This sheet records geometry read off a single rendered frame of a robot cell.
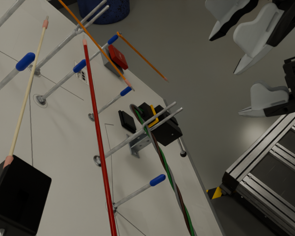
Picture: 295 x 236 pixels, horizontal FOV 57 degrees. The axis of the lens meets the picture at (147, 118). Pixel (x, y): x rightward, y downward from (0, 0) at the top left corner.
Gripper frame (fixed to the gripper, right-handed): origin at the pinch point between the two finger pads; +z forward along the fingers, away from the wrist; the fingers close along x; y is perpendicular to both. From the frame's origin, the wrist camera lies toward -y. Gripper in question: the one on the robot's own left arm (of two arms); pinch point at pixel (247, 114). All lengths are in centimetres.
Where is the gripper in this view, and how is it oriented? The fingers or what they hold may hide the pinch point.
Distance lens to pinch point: 55.3
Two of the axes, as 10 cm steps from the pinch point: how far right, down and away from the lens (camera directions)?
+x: -4.4, 3.0, -8.4
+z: -8.1, 2.7, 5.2
